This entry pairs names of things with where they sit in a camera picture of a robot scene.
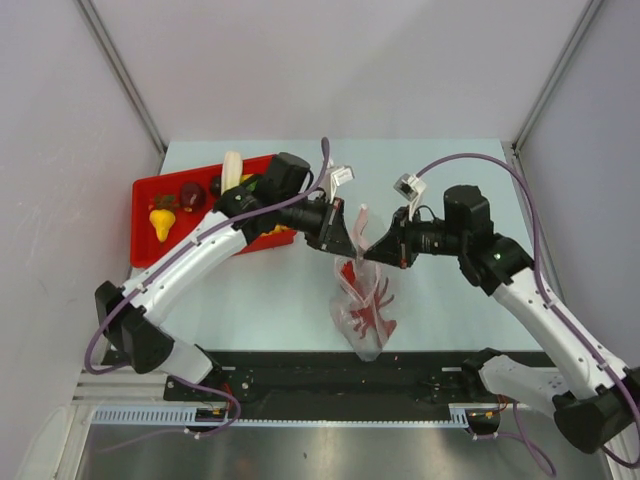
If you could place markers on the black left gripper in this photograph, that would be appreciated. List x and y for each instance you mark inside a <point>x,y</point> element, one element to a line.
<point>331,233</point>

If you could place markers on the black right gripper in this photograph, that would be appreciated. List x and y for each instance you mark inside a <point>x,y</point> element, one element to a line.
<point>391,249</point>

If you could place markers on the clear zip top bag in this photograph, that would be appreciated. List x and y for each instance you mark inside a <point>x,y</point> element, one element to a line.
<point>366,350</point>

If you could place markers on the red toy lobster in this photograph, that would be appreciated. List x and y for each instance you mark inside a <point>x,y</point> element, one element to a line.
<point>362,296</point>

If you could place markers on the dark purple plum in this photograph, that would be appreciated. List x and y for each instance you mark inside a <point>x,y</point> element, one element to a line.
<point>215,186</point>

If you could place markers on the yellow bell pepper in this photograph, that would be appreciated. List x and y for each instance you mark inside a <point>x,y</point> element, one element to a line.
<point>162,220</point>

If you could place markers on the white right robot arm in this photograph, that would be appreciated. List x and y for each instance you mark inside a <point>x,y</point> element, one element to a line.
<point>593,396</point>

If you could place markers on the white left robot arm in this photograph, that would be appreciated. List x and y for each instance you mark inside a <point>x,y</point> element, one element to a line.
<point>131,316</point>

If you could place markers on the yellow banana bunch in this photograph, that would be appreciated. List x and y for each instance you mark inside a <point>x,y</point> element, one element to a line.
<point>280,230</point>

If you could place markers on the white green leek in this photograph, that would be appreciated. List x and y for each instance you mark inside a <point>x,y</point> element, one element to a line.
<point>232,170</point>

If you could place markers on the red plastic tray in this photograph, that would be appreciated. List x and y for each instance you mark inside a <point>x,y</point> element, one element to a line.
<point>145,249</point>

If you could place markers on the cherry tomato sprig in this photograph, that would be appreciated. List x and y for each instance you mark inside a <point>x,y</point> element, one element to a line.
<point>164,202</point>

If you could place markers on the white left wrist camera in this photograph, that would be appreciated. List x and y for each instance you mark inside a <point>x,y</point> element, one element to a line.
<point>335,176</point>

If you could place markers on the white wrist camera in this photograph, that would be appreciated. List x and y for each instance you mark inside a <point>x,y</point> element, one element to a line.
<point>335,176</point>
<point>412,189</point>

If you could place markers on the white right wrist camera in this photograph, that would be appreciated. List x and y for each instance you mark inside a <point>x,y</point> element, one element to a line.
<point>412,189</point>

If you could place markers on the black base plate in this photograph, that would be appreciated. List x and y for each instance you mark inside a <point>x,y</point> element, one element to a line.
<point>338,386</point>

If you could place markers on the aluminium frame rail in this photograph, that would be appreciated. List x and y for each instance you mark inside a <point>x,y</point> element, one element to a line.
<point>118,394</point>

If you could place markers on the white slotted cable duct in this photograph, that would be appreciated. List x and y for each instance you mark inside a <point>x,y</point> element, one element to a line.
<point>456,416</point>

